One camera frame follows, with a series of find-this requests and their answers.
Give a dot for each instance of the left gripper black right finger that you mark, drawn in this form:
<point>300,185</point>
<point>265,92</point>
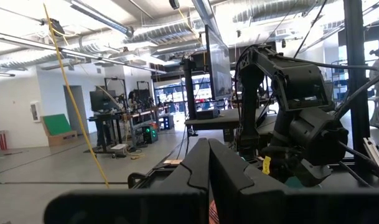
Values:
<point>229,180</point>

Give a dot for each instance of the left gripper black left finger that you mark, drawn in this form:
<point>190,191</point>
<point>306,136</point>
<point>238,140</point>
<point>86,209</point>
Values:
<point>195,174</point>

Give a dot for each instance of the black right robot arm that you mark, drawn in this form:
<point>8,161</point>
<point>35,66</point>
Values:
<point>301,81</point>

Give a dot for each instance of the yellow tag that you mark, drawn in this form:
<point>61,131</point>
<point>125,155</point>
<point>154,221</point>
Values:
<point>266,165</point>

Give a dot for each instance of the silver aluminium bar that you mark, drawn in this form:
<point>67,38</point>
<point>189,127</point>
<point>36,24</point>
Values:
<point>376,155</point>

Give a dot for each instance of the computer tower blue lights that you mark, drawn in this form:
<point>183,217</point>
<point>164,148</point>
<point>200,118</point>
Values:
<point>167,121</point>

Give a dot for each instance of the computer tower green lights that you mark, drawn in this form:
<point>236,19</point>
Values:
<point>150,133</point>

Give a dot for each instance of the white wheeled box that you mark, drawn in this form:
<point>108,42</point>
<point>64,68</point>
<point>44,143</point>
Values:
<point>118,147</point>

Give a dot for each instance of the grey workbench wooden top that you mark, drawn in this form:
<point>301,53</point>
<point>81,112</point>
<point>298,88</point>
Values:
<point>139,113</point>

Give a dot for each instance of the black standing desk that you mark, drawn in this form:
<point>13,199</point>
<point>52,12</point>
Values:
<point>106,117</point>

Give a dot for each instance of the large flat screen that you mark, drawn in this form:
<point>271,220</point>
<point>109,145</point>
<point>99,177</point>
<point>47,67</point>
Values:
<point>218,68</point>

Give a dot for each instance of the black monitor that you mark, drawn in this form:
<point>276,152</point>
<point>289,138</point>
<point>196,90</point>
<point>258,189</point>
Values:
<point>102,101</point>

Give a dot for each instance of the brown cardboard box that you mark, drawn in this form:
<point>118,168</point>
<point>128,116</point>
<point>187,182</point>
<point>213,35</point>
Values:
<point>63,139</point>

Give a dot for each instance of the green board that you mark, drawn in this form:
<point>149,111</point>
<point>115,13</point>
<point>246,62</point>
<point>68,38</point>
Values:
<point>57,124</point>

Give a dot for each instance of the red white striped bin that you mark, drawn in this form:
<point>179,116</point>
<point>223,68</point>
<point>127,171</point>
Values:
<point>2,140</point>

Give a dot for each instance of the white wall-mounted box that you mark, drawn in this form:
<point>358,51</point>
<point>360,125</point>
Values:
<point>35,111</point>

